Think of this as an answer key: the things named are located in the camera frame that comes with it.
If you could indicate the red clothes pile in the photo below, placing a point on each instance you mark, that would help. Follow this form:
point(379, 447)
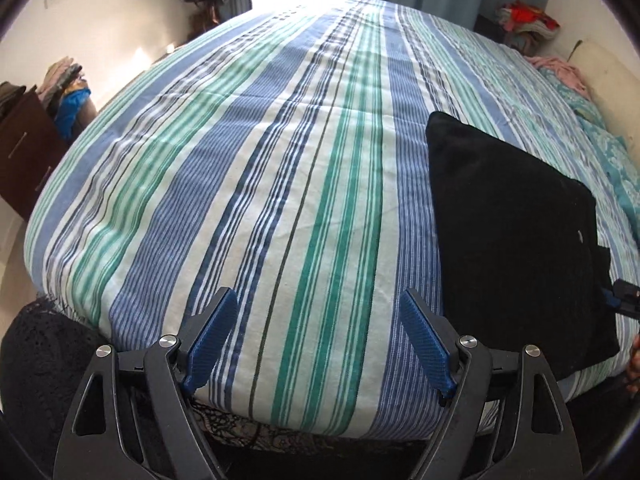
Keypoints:
point(527, 22)

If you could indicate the cream bed headboard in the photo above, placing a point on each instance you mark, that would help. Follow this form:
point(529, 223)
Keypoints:
point(615, 80)

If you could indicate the striped bed sheet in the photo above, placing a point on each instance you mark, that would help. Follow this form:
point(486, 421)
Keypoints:
point(250, 185)

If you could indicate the large teal patterned pillow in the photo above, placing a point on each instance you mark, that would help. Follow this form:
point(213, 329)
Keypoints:
point(622, 175)

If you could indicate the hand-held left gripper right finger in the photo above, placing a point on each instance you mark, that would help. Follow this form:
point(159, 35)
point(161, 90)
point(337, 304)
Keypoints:
point(425, 345)

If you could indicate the black pants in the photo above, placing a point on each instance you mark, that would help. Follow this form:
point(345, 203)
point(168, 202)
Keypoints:
point(510, 240)

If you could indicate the person's right hand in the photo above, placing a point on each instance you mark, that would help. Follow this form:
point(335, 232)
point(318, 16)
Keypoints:
point(635, 365)

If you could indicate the dark box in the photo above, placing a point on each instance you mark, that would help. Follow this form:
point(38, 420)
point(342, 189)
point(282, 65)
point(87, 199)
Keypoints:
point(487, 29)

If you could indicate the blue bag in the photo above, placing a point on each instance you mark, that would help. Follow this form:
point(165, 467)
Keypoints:
point(72, 112)

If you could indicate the brown dresser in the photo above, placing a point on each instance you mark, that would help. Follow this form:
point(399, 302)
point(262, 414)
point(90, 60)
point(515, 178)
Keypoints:
point(27, 160)

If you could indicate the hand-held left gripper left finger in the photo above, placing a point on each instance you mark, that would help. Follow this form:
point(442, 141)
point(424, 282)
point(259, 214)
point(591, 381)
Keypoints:
point(210, 340)

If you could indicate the pink garment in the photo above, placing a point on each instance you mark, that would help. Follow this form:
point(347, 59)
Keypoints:
point(557, 72)

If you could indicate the beige clothes pile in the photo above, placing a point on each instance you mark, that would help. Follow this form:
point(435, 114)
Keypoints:
point(57, 80)

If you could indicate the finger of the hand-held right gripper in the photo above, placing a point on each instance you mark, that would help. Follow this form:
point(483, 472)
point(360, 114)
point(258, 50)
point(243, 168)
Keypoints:
point(611, 297)
point(629, 309)

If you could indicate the small teal patterned pillow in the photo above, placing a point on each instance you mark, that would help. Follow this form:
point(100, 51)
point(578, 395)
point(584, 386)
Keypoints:
point(575, 100)

